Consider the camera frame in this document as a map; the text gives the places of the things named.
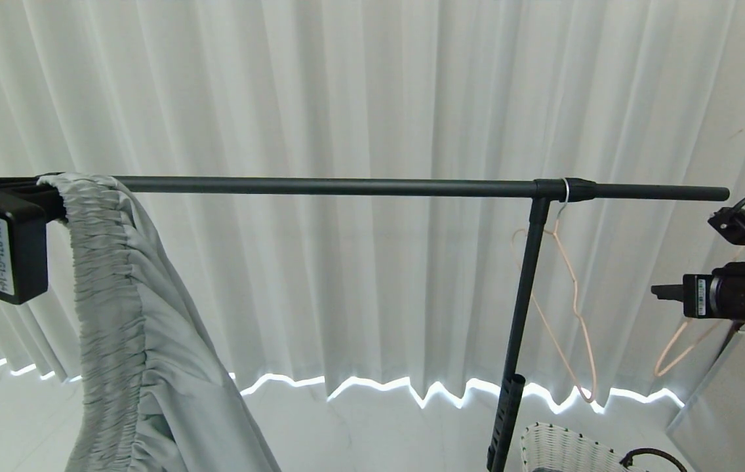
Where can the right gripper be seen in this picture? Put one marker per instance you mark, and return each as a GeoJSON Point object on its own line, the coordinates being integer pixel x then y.
{"type": "Point", "coordinates": [733, 295]}

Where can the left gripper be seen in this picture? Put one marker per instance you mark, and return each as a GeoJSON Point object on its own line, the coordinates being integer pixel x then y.
{"type": "Point", "coordinates": [28, 255]}

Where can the pale grey garment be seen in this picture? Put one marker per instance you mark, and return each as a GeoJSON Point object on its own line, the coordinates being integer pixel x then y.
{"type": "Point", "coordinates": [149, 341]}

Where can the pink clothes hanger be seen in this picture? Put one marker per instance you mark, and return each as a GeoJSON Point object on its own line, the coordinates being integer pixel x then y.
{"type": "Point", "coordinates": [655, 366]}
{"type": "Point", "coordinates": [574, 282]}

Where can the white laundry basket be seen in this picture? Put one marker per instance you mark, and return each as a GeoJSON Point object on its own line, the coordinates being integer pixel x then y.
{"type": "Point", "coordinates": [563, 449]}

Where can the black clothes rack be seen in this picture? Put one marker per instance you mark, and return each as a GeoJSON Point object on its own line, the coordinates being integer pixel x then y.
{"type": "Point", "coordinates": [346, 186]}

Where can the white curtain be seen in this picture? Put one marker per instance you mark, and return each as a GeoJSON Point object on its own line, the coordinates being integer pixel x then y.
{"type": "Point", "coordinates": [359, 98]}

